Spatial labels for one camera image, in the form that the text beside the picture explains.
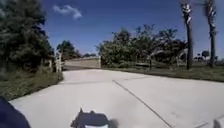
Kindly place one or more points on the green tree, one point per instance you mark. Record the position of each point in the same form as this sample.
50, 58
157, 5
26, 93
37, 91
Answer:
68, 50

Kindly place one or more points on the dense green trees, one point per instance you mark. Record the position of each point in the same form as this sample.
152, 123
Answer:
20, 36

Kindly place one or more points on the thicket of green bushes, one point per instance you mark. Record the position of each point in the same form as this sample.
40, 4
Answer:
140, 46

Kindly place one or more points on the grass strip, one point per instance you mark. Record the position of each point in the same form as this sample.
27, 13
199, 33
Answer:
186, 72
30, 83

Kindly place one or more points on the pale wooden post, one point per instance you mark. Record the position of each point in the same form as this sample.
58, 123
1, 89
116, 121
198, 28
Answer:
58, 62

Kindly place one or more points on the palm tree trunk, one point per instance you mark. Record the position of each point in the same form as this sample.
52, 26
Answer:
189, 43
212, 40

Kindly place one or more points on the pale concrete path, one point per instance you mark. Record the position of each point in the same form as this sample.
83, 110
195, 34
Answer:
110, 96

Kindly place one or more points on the wooden boardwalk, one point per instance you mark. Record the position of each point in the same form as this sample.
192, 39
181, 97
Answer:
83, 63

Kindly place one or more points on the robot's own part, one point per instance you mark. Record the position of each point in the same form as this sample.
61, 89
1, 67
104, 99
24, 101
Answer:
96, 126

